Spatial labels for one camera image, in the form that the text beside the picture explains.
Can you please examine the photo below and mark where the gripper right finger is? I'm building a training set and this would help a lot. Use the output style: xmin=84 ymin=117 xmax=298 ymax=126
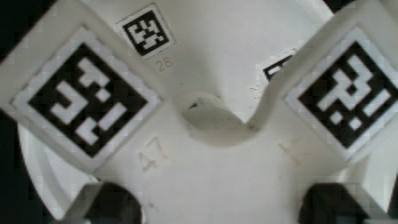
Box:
xmin=298 ymin=182 xmax=390 ymax=224

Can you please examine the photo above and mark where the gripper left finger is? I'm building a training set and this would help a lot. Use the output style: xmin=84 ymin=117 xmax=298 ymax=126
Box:
xmin=54 ymin=182 xmax=141 ymax=224

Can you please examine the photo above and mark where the white cylindrical table leg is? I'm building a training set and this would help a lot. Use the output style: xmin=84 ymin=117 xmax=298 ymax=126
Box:
xmin=177 ymin=91 xmax=244 ymax=135

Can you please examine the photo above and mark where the white cross-shaped table base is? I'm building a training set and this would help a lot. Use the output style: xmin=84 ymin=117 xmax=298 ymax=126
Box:
xmin=0 ymin=0 xmax=398 ymax=224

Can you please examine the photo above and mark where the white round table top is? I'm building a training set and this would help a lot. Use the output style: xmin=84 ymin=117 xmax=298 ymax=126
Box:
xmin=15 ymin=0 xmax=398 ymax=214

